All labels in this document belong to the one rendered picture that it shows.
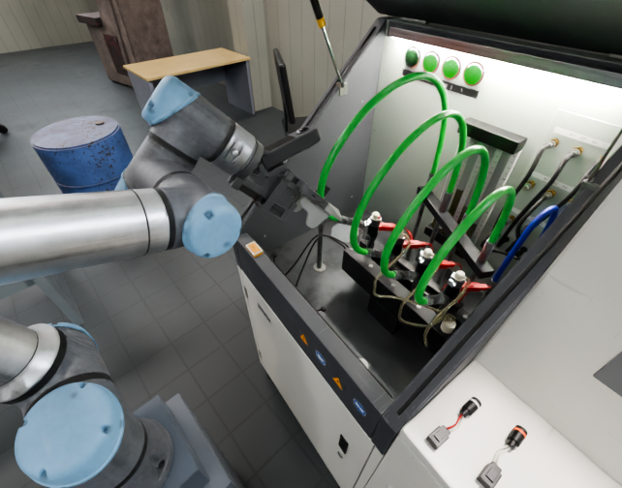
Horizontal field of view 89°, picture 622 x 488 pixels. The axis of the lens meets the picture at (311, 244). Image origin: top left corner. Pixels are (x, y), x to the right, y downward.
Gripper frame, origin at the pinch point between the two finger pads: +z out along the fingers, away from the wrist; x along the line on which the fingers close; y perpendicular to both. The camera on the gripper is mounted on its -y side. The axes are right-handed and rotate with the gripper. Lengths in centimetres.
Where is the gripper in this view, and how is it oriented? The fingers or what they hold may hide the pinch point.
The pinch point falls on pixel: (330, 206)
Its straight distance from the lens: 64.3
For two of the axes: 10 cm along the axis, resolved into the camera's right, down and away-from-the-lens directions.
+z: 6.9, 4.2, 5.8
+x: 4.0, 4.5, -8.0
